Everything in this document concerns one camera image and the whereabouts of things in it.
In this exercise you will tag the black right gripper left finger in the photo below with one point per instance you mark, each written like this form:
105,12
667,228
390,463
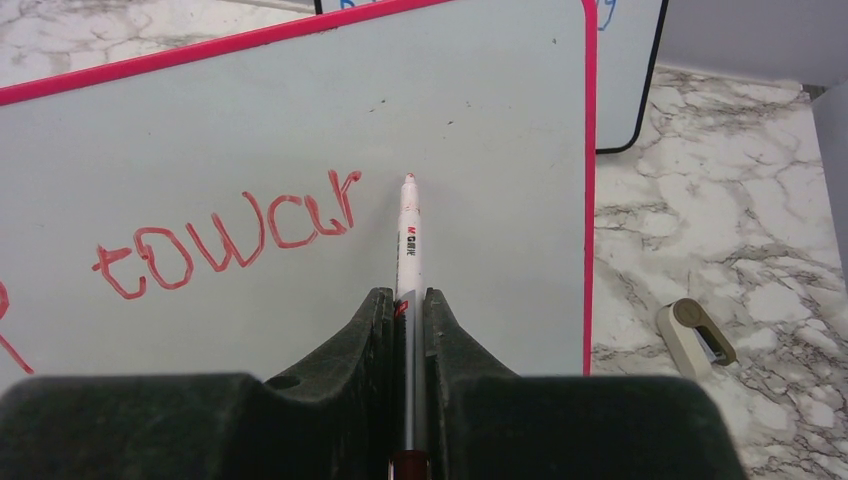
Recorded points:
328,416

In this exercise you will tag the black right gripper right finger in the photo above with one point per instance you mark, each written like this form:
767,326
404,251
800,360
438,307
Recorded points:
487,422

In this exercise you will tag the red capped white marker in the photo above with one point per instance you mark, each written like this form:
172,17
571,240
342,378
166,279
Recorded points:
410,459

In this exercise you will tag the red framed whiteboard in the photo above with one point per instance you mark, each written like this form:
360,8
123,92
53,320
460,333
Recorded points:
227,206

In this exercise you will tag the small whiteboard eraser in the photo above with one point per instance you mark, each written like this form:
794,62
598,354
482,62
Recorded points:
693,339

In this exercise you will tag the black framed written whiteboard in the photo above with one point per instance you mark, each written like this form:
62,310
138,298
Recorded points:
626,66

